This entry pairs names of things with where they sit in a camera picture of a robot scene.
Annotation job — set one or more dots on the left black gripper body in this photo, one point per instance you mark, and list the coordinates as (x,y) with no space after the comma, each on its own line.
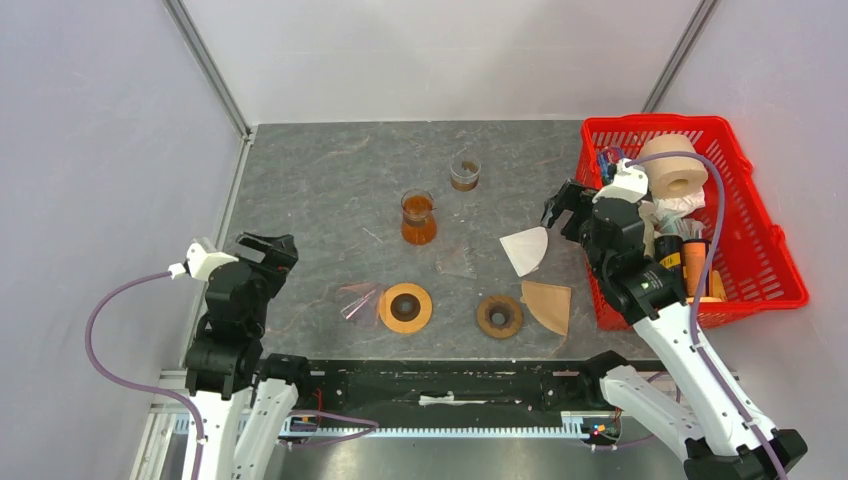
(268,279)

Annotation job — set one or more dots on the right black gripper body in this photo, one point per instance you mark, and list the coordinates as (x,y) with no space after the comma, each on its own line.
(592,249)

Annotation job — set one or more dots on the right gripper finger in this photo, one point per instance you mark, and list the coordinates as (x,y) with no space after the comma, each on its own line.
(565,199)
(579,202)

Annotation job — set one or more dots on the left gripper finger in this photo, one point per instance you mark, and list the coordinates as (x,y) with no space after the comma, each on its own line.
(255,248)
(284,254)

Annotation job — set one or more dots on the white paper coffee filter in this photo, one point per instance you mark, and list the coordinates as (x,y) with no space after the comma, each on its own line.
(526,249)

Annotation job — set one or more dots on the dark wooden ring holder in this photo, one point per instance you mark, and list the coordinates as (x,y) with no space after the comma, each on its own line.
(499,317)

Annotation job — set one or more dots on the light wooden ring holder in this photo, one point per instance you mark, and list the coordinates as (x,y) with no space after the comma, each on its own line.
(405,308)

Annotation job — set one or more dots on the clear glass dripper cone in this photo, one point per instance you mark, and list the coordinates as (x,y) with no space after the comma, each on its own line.
(457,260)

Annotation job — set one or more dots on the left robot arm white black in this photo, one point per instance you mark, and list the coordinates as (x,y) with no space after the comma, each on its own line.
(240,398)

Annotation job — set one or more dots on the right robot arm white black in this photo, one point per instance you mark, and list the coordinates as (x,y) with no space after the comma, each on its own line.
(719,433)

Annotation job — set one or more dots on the brown paper coffee filter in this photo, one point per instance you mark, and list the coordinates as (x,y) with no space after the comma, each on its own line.
(549,304)

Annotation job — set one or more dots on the crumpled white paper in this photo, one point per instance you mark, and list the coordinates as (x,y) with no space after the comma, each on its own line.
(664,212)

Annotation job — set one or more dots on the black cylindrical can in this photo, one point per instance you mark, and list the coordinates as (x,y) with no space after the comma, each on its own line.
(668,252)

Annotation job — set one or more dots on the blue snack packet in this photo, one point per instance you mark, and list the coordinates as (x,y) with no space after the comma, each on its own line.
(607,159)

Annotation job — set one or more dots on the beige toilet paper roll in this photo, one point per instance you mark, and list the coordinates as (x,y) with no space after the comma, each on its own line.
(676,176)

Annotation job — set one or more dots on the orange cylindrical can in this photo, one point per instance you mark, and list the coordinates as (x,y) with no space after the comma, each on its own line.
(694,254)

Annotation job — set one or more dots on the small glass cup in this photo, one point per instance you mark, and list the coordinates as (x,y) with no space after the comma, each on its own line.
(464,175)

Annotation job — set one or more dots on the amber glass carafe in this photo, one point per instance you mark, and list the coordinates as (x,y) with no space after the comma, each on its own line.
(418,225)

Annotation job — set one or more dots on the red plastic basket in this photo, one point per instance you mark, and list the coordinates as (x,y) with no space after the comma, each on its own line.
(755,265)

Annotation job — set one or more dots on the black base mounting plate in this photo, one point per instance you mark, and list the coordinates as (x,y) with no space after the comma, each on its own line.
(453,393)

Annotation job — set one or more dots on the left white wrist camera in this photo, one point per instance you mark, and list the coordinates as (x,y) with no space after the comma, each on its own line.
(202,258)

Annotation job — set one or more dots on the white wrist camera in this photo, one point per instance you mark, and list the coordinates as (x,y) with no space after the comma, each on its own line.
(626,182)
(202,258)

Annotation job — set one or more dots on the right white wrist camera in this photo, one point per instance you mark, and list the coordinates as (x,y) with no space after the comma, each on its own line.
(626,182)

